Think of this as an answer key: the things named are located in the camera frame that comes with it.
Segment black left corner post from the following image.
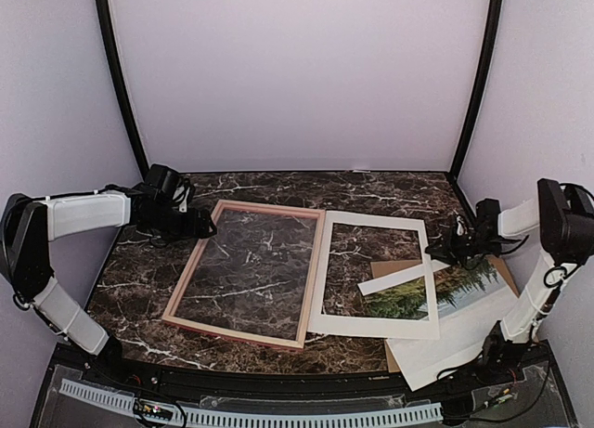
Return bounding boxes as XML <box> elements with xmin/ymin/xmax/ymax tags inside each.
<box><xmin>95</xmin><ymin>0</ymin><xmax>149</xmax><ymax>177</ymax></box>

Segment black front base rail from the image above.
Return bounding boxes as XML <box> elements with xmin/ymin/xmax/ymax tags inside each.
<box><xmin>30</xmin><ymin>344</ymin><xmax>578</xmax><ymax>427</ymax></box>

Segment clear acrylic sheet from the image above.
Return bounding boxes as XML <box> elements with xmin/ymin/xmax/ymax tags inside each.
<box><xmin>174</xmin><ymin>204</ymin><xmax>321</xmax><ymax>344</ymax></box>

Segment grey slotted cable duct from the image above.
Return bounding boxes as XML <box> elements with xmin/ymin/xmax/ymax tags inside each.
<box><xmin>58</xmin><ymin>379</ymin><xmax>443</xmax><ymax>427</ymax></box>

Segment landscape photo print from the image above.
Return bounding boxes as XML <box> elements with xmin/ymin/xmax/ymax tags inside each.
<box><xmin>356</xmin><ymin>255</ymin><xmax>521</xmax><ymax>392</ymax></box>

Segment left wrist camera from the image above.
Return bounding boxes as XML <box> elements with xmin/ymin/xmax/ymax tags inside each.
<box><xmin>172</xmin><ymin>177</ymin><xmax>195</xmax><ymax>213</ymax></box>

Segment black corner post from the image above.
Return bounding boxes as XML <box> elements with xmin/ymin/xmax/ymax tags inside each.
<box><xmin>95</xmin><ymin>0</ymin><xmax>149</xmax><ymax>177</ymax></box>
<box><xmin>449</xmin><ymin>0</ymin><xmax>503</xmax><ymax>181</ymax></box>

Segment small circuit board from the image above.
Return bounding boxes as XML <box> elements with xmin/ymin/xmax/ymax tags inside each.
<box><xmin>133</xmin><ymin>399</ymin><xmax>174</xmax><ymax>421</ymax></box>

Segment brown cardboard backing board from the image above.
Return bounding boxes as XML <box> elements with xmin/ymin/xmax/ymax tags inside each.
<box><xmin>370</xmin><ymin>256</ymin><xmax>519</xmax><ymax>373</ymax></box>

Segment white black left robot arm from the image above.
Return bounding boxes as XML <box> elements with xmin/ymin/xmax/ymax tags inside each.
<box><xmin>1</xmin><ymin>164</ymin><xmax>217</xmax><ymax>387</ymax></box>

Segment white mat board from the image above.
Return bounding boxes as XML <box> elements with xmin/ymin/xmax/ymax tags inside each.
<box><xmin>307</xmin><ymin>211</ymin><xmax>440</xmax><ymax>340</ymax></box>

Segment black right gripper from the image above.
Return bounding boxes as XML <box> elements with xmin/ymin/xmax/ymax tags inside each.
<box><xmin>426</xmin><ymin>227</ymin><xmax>500</xmax><ymax>267</ymax></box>

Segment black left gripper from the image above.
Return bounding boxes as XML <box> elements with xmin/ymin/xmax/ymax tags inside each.
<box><xmin>144</xmin><ymin>203</ymin><xmax>216</xmax><ymax>242</ymax></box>

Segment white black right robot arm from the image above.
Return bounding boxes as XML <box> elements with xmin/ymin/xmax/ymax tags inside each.
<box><xmin>424</xmin><ymin>178</ymin><xmax>593</xmax><ymax>345</ymax></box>

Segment black right corner post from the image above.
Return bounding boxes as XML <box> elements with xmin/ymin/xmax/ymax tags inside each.
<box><xmin>449</xmin><ymin>0</ymin><xmax>503</xmax><ymax>181</ymax></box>

